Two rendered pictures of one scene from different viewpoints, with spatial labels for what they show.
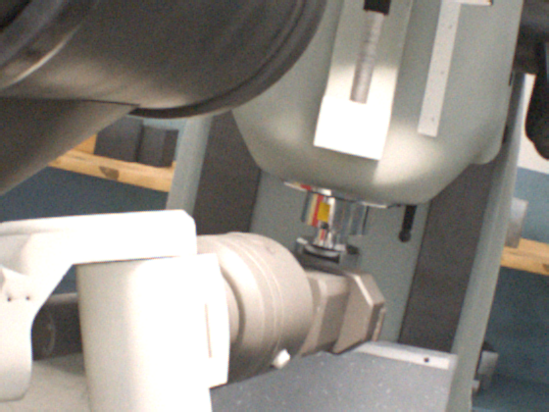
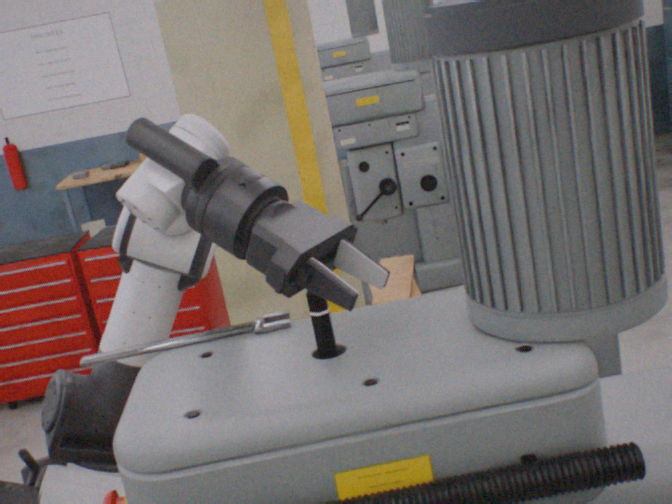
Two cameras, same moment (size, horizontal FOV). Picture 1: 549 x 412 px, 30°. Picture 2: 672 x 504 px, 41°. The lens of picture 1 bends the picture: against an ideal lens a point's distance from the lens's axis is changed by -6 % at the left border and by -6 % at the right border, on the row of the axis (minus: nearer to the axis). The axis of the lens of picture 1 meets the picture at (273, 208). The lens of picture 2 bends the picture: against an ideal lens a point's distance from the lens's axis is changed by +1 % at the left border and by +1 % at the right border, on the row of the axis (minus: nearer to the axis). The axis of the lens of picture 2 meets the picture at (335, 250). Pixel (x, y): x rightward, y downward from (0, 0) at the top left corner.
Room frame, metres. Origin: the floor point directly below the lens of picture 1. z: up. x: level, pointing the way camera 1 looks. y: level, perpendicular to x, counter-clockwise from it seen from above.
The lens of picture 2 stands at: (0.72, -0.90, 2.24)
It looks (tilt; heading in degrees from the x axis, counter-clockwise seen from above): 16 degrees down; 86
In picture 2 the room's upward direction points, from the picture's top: 11 degrees counter-clockwise
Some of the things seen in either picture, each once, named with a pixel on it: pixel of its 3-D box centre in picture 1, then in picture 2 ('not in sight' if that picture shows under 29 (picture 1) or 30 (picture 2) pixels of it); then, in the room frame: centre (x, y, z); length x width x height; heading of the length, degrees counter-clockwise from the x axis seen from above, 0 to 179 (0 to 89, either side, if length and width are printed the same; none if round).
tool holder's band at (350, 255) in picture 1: (328, 250); not in sight; (0.75, -0.04, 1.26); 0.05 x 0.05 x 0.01
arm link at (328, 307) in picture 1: (260, 306); not in sight; (0.67, 0.00, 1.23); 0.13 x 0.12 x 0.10; 65
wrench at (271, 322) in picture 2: not in sight; (186, 339); (0.60, 0.07, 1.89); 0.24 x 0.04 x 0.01; 178
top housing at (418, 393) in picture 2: not in sight; (356, 416); (0.77, -0.04, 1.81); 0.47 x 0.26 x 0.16; 176
